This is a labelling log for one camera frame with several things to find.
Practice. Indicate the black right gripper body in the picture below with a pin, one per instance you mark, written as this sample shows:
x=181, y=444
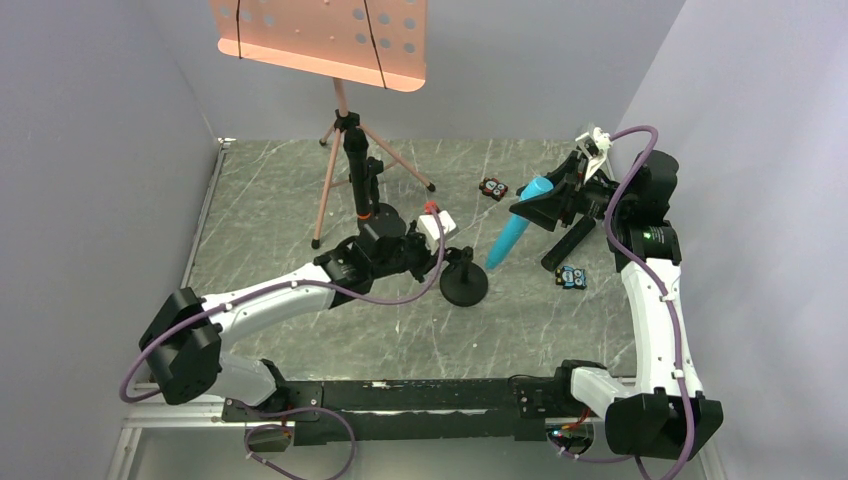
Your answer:
x=564, y=201

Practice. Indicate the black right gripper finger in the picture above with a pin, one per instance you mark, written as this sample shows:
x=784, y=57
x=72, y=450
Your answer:
x=546, y=211
x=569, y=172

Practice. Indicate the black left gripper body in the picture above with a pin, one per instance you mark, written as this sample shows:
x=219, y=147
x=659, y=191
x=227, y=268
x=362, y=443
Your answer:
x=428, y=254

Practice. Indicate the blue microphone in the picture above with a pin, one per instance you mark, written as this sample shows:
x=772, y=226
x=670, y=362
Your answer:
x=516, y=225

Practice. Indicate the small black mic stand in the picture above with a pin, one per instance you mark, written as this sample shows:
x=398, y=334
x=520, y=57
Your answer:
x=463, y=283

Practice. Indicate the black round-base mic stand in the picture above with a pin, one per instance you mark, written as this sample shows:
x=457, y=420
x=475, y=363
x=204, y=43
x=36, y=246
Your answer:
x=381, y=217

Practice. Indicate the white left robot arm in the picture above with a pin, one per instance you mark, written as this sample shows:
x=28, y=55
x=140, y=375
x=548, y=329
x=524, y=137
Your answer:
x=187, y=344

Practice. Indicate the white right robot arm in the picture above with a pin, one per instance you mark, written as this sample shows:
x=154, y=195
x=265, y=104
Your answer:
x=665, y=414

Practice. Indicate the pink music stand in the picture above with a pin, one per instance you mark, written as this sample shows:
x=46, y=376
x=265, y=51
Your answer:
x=374, y=43

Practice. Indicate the red owl block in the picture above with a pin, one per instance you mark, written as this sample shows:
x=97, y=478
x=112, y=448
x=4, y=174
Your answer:
x=493, y=188

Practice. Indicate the blue owl block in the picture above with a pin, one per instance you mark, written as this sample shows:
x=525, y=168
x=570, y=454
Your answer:
x=569, y=277

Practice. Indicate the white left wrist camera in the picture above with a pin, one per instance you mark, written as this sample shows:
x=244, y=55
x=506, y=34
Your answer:
x=436, y=224

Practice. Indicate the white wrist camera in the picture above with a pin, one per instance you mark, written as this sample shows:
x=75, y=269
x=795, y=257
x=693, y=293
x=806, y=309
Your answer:
x=593, y=147
x=436, y=224

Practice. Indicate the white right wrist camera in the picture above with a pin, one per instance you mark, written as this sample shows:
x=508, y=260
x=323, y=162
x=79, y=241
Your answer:
x=593, y=147

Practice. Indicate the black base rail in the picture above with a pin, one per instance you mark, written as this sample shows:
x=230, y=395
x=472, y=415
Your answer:
x=520, y=407

